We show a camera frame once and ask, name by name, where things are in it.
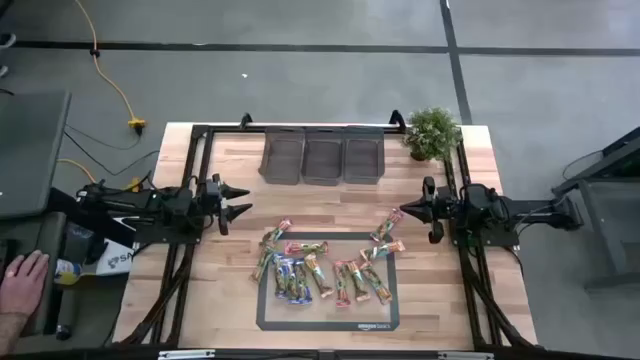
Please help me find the grey-bordered silicone baking mat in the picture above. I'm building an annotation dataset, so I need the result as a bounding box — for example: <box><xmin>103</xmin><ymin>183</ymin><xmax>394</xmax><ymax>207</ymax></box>
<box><xmin>255</xmin><ymin>231</ymin><xmax>401</xmax><ymax>333</ymax></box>

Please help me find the person's forearm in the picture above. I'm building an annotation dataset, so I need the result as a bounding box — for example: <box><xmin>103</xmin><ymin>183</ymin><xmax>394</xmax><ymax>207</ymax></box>
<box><xmin>0</xmin><ymin>310</ymin><xmax>31</xmax><ymax>354</ymax></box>

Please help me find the yellow labelled bottle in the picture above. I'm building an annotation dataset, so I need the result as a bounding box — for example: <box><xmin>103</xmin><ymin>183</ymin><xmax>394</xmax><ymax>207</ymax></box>
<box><xmin>53</xmin><ymin>258</ymin><xmax>85</xmax><ymax>287</ymax></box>

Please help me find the silver metal bracket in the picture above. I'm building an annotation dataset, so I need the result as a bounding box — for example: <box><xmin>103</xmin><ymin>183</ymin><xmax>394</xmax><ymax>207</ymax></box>
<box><xmin>437</xmin><ymin>351</ymin><xmax>496</xmax><ymax>360</ymax></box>
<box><xmin>157</xmin><ymin>349</ymin><xmax>217</xmax><ymax>360</ymax></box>

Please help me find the yellow extension cord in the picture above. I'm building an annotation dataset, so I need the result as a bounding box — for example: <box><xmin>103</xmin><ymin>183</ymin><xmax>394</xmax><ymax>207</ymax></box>
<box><xmin>73</xmin><ymin>0</ymin><xmax>148</xmax><ymax>136</ymax></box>
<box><xmin>56</xmin><ymin>158</ymin><xmax>144</xmax><ymax>194</ymax></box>

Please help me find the white printed box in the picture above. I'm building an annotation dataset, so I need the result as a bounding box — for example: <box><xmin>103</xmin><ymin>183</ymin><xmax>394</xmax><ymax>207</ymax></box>
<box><xmin>94</xmin><ymin>238</ymin><xmax>136</xmax><ymax>277</ymax></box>

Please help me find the dark grey monitor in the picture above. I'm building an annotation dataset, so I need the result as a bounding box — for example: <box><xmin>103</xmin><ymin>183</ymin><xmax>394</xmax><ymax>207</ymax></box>
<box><xmin>0</xmin><ymin>89</ymin><xmax>72</xmax><ymax>220</ymax></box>

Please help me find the dark grey desk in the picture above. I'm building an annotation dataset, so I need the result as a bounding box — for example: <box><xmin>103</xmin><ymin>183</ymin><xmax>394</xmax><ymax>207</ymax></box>
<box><xmin>0</xmin><ymin>211</ymin><xmax>69</xmax><ymax>341</ymax></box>

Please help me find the potted green plant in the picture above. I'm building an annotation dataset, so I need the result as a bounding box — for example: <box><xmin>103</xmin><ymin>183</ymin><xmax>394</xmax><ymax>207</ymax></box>
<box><xmin>402</xmin><ymin>106</ymin><xmax>464</xmax><ymax>163</ymax></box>

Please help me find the red chocolate chip granola bar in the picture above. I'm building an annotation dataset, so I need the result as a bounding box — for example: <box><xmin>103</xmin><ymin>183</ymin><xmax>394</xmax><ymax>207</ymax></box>
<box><xmin>333</xmin><ymin>259</ymin><xmax>353</xmax><ymax>308</ymax></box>
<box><xmin>283</xmin><ymin>240</ymin><xmax>330</xmax><ymax>257</ymax></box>
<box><xmin>261</xmin><ymin>217</ymin><xmax>293</xmax><ymax>247</ymax></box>
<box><xmin>369</xmin><ymin>208</ymin><xmax>405</xmax><ymax>244</ymax></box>

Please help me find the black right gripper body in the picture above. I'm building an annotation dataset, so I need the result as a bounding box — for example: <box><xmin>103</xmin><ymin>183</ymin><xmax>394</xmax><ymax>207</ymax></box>
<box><xmin>422</xmin><ymin>174</ymin><xmax>459</xmax><ymax>245</ymax></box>

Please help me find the dark grey metal stand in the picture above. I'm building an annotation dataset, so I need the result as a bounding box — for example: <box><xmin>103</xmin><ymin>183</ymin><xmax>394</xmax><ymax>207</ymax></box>
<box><xmin>551</xmin><ymin>125</ymin><xmax>640</xmax><ymax>292</ymax></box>

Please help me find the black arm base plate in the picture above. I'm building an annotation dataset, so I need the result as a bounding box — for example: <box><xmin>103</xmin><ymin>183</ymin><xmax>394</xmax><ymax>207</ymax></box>
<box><xmin>449</xmin><ymin>219</ymin><xmax>521</xmax><ymax>249</ymax></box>
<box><xmin>130</xmin><ymin>215</ymin><xmax>207</xmax><ymax>246</ymax></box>

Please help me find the black floor cable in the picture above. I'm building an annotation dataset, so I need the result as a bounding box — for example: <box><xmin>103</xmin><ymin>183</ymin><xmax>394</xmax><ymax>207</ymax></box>
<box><xmin>63</xmin><ymin>123</ymin><xmax>161</xmax><ymax>177</ymax></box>

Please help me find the blue oatmeal raisin granola bar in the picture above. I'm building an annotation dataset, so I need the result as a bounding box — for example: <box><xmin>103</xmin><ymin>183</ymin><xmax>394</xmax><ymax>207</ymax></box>
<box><xmin>293</xmin><ymin>258</ymin><xmax>314</xmax><ymax>306</ymax></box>
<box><xmin>272</xmin><ymin>253</ymin><xmax>288</xmax><ymax>300</ymax></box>
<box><xmin>283</xmin><ymin>256</ymin><xmax>302</xmax><ymax>304</ymax></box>

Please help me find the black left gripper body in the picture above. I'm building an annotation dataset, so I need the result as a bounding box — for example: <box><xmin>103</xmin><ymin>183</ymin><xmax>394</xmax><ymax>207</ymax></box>
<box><xmin>197</xmin><ymin>172</ymin><xmax>231</xmax><ymax>237</ymax></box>

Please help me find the green snack bag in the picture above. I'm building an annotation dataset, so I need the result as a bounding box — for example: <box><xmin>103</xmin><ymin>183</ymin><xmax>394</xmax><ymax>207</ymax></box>
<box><xmin>346</xmin><ymin>259</ymin><xmax>373</xmax><ymax>303</ymax></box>

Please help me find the black desk support bar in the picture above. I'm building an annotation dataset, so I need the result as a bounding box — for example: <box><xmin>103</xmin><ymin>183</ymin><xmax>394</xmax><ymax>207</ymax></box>
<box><xmin>47</xmin><ymin>187</ymin><xmax>136</xmax><ymax>246</ymax></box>

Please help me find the grey plastic bin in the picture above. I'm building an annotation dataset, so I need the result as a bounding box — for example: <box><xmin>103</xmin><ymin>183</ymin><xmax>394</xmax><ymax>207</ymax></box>
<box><xmin>257</xmin><ymin>126</ymin><xmax>306</xmax><ymax>186</ymax></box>
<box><xmin>301</xmin><ymin>126</ymin><xmax>346</xmax><ymax>187</ymax></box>
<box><xmin>342</xmin><ymin>126</ymin><xmax>386</xmax><ymax>186</ymax></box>

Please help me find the black metal table frame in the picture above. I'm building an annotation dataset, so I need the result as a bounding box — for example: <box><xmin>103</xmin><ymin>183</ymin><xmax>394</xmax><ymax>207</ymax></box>
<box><xmin>112</xmin><ymin>109</ymin><xmax>539</xmax><ymax>360</ymax></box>

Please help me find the person's hand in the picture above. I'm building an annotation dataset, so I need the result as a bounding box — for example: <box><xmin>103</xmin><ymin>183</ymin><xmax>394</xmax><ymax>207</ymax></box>
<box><xmin>0</xmin><ymin>249</ymin><xmax>51</xmax><ymax>317</ymax></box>

